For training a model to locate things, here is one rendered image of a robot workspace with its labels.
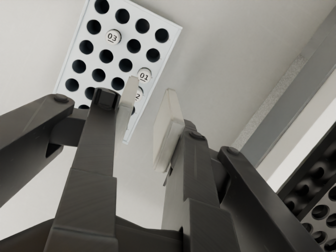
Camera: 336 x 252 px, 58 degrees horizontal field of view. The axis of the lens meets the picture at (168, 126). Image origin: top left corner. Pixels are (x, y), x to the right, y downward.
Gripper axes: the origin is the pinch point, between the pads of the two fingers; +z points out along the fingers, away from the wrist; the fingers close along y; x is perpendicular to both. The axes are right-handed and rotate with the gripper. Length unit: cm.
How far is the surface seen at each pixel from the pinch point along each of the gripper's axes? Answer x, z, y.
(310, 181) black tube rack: -1.9, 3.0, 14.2
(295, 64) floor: 6, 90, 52
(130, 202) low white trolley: -15.7, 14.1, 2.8
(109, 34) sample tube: 3.0, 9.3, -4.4
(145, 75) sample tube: 0.7, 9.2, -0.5
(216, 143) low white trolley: -5.1, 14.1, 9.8
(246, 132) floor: -23, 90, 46
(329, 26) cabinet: 13.9, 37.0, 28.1
